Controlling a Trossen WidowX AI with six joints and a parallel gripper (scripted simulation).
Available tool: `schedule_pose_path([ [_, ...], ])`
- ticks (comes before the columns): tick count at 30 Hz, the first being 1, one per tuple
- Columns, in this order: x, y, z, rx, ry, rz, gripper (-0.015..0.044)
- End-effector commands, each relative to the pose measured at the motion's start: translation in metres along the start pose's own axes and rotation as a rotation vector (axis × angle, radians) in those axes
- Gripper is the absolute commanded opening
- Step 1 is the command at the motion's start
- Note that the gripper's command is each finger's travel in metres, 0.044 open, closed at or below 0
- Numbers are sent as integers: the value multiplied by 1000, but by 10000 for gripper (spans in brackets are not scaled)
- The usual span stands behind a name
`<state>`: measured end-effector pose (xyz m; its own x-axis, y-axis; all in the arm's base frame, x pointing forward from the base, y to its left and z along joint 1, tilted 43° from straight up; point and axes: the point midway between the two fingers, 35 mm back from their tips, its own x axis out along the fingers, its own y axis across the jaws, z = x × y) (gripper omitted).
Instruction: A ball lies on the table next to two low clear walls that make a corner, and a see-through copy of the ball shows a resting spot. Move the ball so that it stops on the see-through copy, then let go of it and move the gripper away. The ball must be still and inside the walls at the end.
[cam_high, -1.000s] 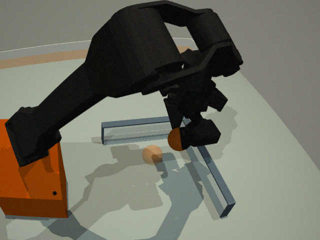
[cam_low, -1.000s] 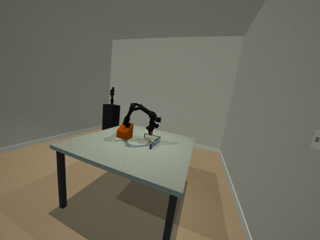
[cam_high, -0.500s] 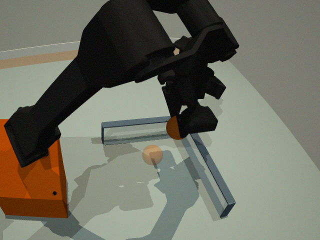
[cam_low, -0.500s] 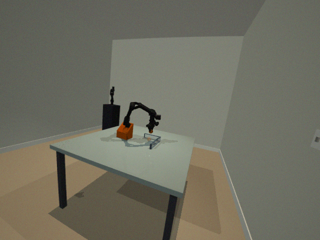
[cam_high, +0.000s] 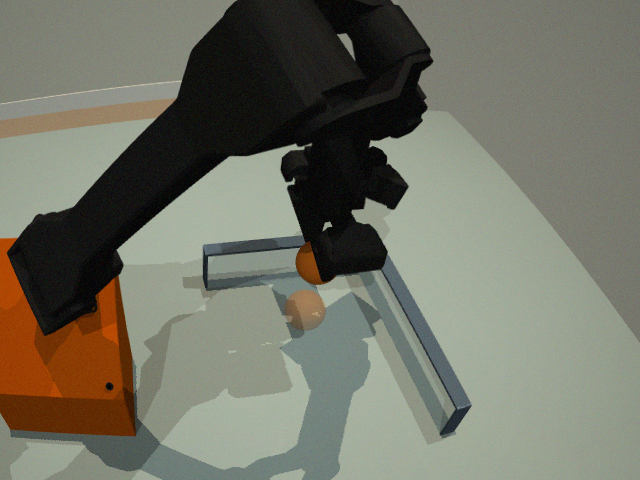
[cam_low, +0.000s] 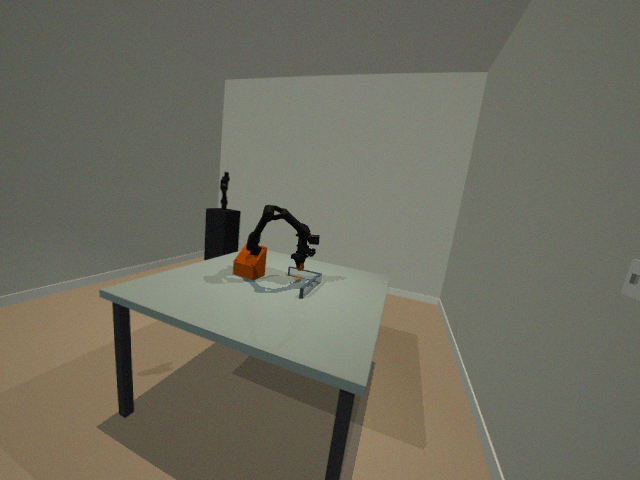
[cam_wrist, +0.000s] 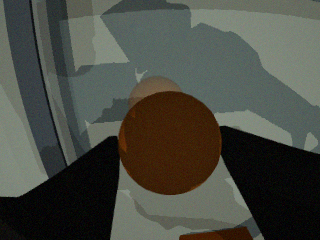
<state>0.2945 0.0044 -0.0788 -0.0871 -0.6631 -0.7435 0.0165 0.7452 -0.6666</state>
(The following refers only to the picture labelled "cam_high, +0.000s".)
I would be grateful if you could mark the brown ball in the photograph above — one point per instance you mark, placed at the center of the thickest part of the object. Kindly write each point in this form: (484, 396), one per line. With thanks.
(306, 265)

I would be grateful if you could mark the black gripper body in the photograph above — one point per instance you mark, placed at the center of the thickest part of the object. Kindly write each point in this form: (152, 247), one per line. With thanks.
(330, 189)

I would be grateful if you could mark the translucent orange ball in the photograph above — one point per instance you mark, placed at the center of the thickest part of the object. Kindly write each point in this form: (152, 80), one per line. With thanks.
(305, 310)

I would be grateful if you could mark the clear low l-shaped wall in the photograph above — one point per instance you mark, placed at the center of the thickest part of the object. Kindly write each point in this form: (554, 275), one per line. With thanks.
(279, 265)
(400, 290)

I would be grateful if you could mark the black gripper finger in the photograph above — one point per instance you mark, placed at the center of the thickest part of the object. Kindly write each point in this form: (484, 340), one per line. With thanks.
(325, 277)
(310, 223)

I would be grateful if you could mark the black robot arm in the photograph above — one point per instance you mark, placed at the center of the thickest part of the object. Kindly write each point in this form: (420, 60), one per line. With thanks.
(269, 74)

